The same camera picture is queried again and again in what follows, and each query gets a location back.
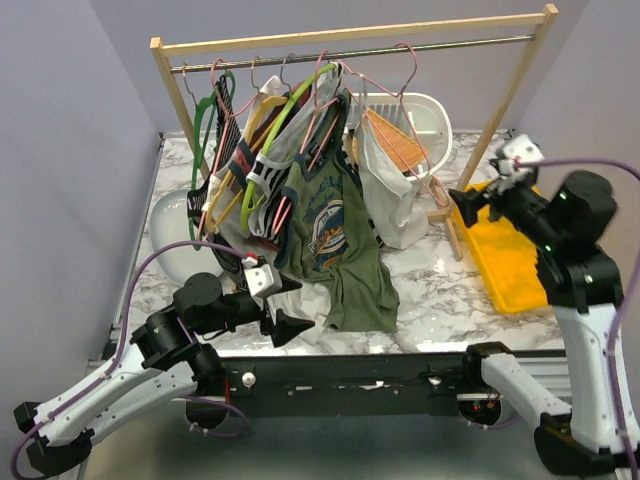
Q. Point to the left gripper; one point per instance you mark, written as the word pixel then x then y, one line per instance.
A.
pixel 286 329

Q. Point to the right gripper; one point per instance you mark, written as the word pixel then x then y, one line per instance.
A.
pixel 468 200

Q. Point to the pink wire hanger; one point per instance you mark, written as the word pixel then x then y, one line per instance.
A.
pixel 404 121

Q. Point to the white tank top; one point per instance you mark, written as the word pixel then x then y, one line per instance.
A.
pixel 399 216

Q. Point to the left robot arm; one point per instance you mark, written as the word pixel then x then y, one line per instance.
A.
pixel 161 360

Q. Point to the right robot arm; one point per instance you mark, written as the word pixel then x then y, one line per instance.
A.
pixel 596 432

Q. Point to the white cloth under green top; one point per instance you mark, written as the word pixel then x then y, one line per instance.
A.
pixel 310 302

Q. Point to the green graphic tank top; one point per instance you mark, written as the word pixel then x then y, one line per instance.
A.
pixel 327 239

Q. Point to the black white striped top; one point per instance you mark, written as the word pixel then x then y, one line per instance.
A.
pixel 217 237

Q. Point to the striped cloth right of top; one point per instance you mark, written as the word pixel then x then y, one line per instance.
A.
pixel 376 234

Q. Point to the yellow plastic hanger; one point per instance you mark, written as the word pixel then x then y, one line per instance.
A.
pixel 217 186

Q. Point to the lime green plastic hanger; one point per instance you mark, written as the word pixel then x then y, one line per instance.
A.
pixel 271 166

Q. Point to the pink hanger at left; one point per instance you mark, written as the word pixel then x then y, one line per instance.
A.
pixel 221 142

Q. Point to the yellow plastic tray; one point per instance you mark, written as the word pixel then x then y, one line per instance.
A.
pixel 506 261

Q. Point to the orange woven fan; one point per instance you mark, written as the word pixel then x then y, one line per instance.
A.
pixel 405 152

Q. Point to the white plastic laundry basket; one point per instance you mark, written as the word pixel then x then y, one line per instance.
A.
pixel 426 117

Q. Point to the white oval plate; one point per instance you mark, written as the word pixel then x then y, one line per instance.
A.
pixel 169 224

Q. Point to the metal hanging rod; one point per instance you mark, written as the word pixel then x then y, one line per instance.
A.
pixel 343 55

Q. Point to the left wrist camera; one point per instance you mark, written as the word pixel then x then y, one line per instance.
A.
pixel 263 281

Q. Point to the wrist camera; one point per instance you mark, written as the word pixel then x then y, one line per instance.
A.
pixel 263 281
pixel 514 164

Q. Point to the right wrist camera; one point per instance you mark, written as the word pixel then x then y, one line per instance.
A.
pixel 514 164

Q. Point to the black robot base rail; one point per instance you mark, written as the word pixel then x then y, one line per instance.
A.
pixel 350 385

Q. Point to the wooden clothes rack frame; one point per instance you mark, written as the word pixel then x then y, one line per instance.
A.
pixel 543 22

